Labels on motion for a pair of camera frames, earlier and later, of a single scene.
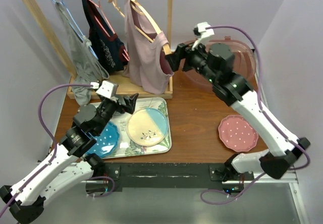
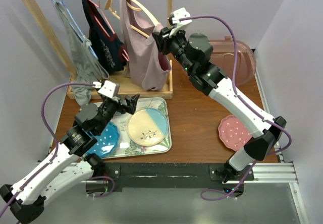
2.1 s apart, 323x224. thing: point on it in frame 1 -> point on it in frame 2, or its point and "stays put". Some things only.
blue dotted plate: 107,141 stays put
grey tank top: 86,67 stays put
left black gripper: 129,108 stays put
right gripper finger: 174,60 -> 159,40
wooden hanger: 120,0 -> 107,6
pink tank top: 147,67 stays put
